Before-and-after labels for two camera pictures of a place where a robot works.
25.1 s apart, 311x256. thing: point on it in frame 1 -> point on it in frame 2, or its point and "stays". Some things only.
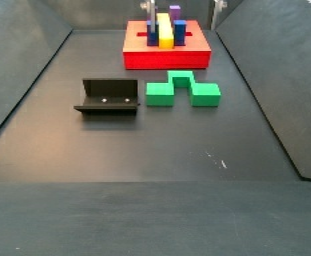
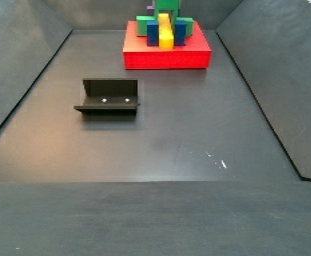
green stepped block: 204,92 -> 168,5
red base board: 140,56 stays
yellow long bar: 166,41 stays
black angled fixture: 108,95 stays
